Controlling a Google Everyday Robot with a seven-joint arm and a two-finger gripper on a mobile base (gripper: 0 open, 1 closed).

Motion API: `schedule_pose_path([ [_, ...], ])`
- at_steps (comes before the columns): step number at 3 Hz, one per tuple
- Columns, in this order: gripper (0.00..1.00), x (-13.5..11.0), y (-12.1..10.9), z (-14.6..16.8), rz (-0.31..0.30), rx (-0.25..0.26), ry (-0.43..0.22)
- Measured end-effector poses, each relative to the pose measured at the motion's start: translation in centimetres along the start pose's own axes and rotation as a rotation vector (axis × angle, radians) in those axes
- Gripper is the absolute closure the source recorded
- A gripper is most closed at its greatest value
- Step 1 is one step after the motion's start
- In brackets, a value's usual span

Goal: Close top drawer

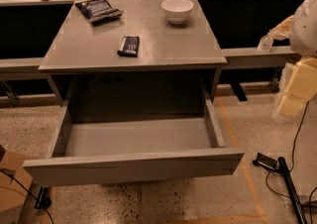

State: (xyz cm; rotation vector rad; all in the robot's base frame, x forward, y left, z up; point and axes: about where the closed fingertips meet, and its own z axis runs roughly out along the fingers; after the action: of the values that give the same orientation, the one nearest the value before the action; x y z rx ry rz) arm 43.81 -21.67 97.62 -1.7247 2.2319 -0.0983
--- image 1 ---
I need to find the black left floor bar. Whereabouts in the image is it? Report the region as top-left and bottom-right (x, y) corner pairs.
(35, 187), (52, 209)

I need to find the grey top drawer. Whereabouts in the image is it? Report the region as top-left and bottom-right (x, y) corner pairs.
(24, 83), (244, 186)

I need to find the white bowl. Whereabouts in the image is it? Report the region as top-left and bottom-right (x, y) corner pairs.
(161, 0), (194, 25)

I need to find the black cable on floor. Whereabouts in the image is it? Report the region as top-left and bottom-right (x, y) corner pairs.
(264, 101), (317, 224)

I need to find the black floor stand bar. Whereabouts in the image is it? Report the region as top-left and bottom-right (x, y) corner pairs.
(253, 153), (317, 224)

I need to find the grey metal rail shelf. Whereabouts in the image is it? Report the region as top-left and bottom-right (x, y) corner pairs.
(0, 0), (304, 80)

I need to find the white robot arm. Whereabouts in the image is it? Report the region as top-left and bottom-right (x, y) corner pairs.
(268, 0), (317, 122)

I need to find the grey drawer cabinet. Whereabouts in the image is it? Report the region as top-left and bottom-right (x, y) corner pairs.
(39, 0), (226, 100)

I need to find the cardboard box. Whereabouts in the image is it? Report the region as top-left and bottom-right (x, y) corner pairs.
(0, 145), (33, 224)

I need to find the dark blue chip bag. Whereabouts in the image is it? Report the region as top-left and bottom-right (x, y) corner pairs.
(75, 0), (124, 23)

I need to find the black snack bar packet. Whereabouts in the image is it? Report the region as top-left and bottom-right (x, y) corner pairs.
(117, 36), (140, 57)

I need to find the clear sanitizer bottle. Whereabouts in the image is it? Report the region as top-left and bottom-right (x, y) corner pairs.
(258, 35), (273, 53)

